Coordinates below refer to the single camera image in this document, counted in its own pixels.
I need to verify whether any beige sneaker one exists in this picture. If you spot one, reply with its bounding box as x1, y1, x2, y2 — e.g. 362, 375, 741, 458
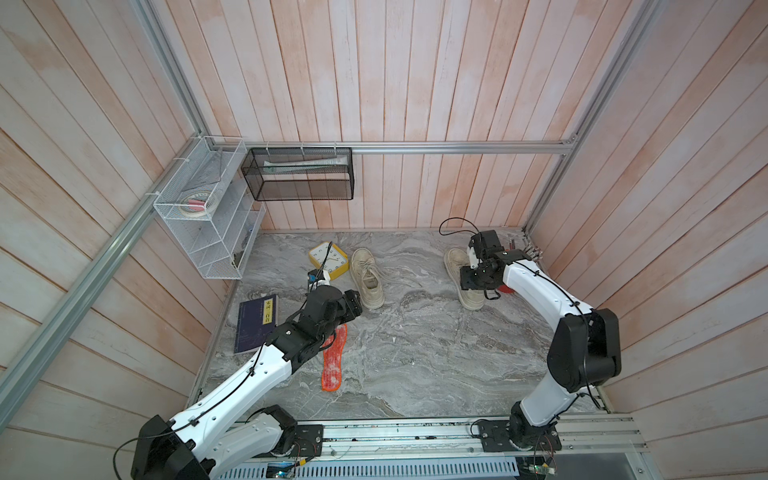
350, 248, 385, 310
443, 247, 486, 312

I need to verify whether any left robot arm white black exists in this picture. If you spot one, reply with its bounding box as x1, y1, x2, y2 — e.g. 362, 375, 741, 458
130, 285, 363, 479

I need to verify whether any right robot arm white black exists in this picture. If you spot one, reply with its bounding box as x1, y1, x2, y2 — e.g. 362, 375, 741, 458
459, 230, 622, 449

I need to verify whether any coloured pencils bunch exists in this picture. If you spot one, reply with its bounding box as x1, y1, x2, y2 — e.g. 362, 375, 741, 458
516, 239, 542, 262

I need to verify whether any dark blue book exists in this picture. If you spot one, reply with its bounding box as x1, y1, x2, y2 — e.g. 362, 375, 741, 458
234, 294, 278, 354

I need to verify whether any tape roll on shelf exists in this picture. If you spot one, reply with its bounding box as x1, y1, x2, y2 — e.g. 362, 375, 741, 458
177, 190, 217, 219

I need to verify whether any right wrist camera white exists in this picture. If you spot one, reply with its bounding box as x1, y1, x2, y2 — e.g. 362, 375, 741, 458
466, 246, 480, 269

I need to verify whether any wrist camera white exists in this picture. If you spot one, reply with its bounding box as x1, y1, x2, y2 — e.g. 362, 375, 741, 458
308, 269, 331, 291
466, 246, 480, 269

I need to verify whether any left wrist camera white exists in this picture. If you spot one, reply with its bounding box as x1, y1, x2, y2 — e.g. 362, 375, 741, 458
308, 269, 331, 291

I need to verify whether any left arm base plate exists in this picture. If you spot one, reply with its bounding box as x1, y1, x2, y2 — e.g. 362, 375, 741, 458
265, 424, 324, 459

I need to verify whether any black mesh wall basket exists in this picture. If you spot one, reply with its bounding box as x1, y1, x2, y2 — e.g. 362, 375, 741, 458
241, 146, 355, 202

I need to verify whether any white wire wall shelf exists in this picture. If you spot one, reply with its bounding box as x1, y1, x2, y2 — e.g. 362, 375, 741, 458
154, 136, 266, 280

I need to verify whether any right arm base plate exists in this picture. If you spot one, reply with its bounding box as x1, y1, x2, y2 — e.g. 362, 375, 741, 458
470, 417, 562, 453

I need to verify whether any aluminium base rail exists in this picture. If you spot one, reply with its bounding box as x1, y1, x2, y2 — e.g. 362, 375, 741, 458
215, 413, 649, 466

